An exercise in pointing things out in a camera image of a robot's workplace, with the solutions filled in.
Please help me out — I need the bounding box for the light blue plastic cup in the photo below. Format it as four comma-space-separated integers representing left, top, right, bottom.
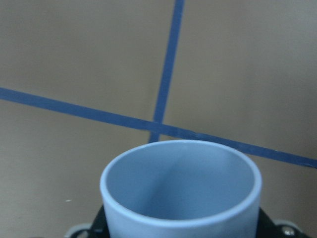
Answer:
100, 140, 262, 238

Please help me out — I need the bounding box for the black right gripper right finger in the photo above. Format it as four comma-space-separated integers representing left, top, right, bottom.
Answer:
256, 208, 310, 238

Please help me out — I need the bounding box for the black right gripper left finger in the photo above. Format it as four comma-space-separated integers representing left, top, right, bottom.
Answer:
64, 206, 109, 238

